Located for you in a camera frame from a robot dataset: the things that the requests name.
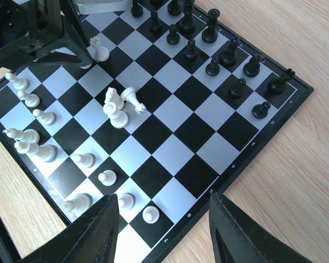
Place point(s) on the white pawn standing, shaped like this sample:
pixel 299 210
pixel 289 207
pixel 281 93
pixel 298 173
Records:
pixel 85 160

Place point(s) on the black magnetic chess board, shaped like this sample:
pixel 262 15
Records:
pixel 173 170

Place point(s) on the black chess piece row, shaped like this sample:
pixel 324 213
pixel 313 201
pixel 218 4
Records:
pixel 171 80

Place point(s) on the white rook chess piece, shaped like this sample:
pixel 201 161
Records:
pixel 101 53

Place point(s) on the white pawn near edge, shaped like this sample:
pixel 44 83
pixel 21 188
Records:
pixel 107 177

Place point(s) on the white king chess piece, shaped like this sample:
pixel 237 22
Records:
pixel 118 118

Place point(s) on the fallen white chess piece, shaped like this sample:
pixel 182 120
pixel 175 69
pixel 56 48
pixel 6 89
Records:
pixel 130 96

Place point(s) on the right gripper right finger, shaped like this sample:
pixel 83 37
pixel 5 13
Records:
pixel 236 237

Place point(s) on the white knight chess piece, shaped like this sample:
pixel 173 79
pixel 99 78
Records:
pixel 111 95

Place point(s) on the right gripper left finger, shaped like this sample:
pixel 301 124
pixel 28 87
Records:
pixel 90 238

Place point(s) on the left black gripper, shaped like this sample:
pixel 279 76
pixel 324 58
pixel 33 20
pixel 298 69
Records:
pixel 41 33

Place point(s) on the white pawn chess piece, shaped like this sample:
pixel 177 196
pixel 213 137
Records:
pixel 86 66

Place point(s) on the white pawn large foreground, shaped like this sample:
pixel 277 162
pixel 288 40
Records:
pixel 151 214

